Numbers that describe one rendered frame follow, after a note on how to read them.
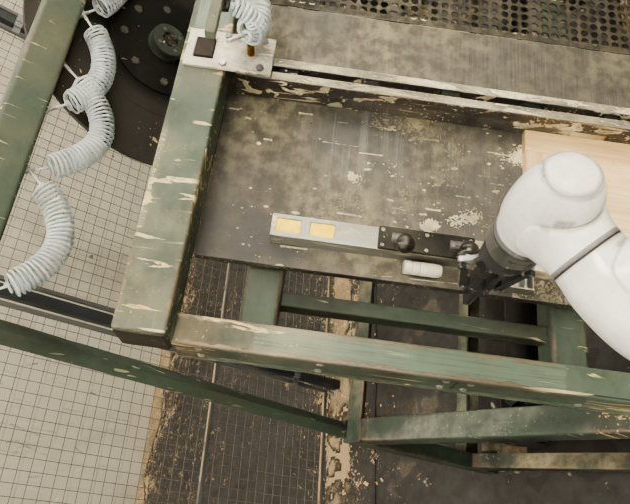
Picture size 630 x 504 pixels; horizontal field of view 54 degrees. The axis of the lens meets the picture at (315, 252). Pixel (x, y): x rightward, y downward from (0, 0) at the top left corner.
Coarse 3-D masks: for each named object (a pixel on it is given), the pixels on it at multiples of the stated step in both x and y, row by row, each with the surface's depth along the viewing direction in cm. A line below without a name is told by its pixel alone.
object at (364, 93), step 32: (224, 0) 122; (192, 32) 135; (224, 32) 136; (256, 32) 126; (192, 64) 132; (224, 64) 131; (256, 64) 133; (288, 64) 138; (288, 96) 141; (320, 96) 140; (352, 96) 138; (384, 96) 137; (416, 96) 137; (448, 96) 137; (480, 96) 139; (512, 96) 139; (544, 96) 139; (512, 128) 142; (544, 128) 141; (576, 128) 139; (608, 128) 138
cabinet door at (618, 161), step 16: (528, 144) 140; (544, 144) 141; (560, 144) 141; (576, 144) 141; (592, 144) 142; (608, 144) 142; (624, 144) 142; (528, 160) 139; (608, 160) 140; (624, 160) 140; (608, 176) 139; (624, 176) 139; (608, 192) 137; (624, 192) 137; (608, 208) 135; (624, 208) 136; (624, 224) 134
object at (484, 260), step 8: (480, 248) 96; (480, 256) 95; (488, 256) 92; (480, 264) 97; (488, 264) 93; (496, 264) 91; (496, 272) 93; (504, 272) 92; (512, 272) 92; (520, 272) 93
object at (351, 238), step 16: (272, 224) 125; (304, 224) 126; (336, 224) 126; (352, 224) 127; (272, 240) 127; (288, 240) 126; (304, 240) 125; (320, 240) 125; (336, 240) 125; (352, 240) 125; (368, 240) 125; (384, 256) 128; (400, 256) 127; (416, 256) 126; (432, 256) 125; (544, 272) 126
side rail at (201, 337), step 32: (192, 320) 115; (224, 320) 116; (192, 352) 120; (224, 352) 117; (256, 352) 114; (288, 352) 114; (320, 352) 114; (352, 352) 115; (384, 352) 115; (416, 352) 116; (448, 352) 116; (416, 384) 123; (448, 384) 120; (480, 384) 115; (512, 384) 115; (544, 384) 115; (576, 384) 116; (608, 384) 116
